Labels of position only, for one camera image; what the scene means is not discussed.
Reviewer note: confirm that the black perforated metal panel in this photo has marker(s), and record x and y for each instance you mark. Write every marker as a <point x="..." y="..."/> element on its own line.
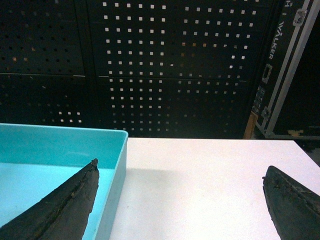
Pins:
<point x="153" y="68"/>

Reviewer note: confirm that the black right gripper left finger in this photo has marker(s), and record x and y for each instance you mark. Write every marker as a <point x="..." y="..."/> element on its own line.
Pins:
<point x="63" y="214"/>

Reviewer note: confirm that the light turquoise plastic bin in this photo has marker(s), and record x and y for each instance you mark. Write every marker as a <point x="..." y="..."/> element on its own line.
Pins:
<point x="36" y="159"/>

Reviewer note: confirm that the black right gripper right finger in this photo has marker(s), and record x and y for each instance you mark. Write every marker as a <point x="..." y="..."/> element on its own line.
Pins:
<point x="294" y="209"/>

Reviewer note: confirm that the black flight case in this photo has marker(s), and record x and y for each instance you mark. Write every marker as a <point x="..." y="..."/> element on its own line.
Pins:
<point x="287" y="100"/>

